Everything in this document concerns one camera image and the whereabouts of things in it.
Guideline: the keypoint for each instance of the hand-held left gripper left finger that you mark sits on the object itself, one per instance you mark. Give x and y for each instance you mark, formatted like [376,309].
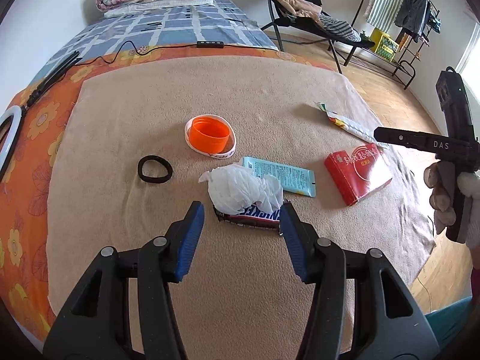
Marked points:
[191,240]

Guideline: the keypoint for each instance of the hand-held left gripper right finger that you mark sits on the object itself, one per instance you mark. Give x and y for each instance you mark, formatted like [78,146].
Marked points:
[294,242]

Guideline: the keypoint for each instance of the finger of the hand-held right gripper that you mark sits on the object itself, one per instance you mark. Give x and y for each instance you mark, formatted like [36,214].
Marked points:
[397,137]

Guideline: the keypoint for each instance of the dark candy bar wrapper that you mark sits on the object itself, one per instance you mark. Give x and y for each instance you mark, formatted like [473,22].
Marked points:
[255,218]

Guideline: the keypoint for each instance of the white yellow snack wrapper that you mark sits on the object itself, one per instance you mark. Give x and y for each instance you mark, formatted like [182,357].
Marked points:
[348,123]

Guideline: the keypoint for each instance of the red cardboard box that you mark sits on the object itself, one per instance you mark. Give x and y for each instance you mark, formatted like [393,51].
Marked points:
[356,176]

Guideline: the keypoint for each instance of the light blue packet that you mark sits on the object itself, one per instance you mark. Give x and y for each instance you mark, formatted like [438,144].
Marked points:
[296,180]

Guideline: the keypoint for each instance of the white tissue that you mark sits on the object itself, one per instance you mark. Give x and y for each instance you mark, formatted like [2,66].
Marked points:
[240,187]

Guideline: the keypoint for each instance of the orange plastic cap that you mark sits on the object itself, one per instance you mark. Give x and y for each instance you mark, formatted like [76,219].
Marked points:
[208,135]

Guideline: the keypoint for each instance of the person's right hand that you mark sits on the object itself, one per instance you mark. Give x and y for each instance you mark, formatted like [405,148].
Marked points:
[440,195]

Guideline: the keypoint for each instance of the black clothes rack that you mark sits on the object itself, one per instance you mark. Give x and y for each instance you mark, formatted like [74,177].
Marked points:
[409,73]

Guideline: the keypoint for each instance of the window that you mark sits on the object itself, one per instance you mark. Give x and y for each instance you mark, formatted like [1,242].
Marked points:
[472,52]

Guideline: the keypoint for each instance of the white rubber wristband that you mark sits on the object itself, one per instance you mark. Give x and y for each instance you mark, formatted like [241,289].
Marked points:
[221,154]

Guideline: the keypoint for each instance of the yellow plastic crate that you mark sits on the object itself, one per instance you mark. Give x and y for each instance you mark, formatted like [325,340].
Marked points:
[386,45]

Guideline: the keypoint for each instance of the teal hanging garment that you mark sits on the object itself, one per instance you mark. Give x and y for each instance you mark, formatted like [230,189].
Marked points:
[435,20]

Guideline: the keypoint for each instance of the dark hanging jacket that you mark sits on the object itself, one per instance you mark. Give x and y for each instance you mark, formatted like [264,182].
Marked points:
[412,11]

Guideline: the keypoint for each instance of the striped garment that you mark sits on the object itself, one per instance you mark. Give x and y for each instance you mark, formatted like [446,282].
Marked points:
[339,28]

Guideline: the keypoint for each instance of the green striped towel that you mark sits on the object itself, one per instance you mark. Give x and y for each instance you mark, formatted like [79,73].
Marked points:
[386,0]

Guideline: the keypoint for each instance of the beige fleece blanket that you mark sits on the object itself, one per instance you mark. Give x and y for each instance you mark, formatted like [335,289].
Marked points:
[225,90]

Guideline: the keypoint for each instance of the orange floral bed sheet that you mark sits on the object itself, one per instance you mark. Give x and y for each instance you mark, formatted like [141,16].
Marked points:
[37,180]

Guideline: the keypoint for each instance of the beige garment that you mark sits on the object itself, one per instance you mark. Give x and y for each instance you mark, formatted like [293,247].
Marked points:
[296,3]

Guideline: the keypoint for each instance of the person's teal trousers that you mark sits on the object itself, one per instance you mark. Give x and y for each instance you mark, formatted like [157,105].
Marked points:
[446,318]

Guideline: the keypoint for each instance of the black inline controller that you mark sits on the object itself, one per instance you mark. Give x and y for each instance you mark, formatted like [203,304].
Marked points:
[210,44]

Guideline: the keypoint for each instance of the blue plaid bed sheet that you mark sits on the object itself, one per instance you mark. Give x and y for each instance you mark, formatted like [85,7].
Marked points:
[180,26]

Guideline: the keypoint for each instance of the black tripod stand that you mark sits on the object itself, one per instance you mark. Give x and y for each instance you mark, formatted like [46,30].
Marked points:
[56,73]

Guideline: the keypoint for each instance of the white pillow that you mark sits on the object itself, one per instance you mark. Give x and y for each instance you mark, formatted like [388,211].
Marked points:
[150,8]

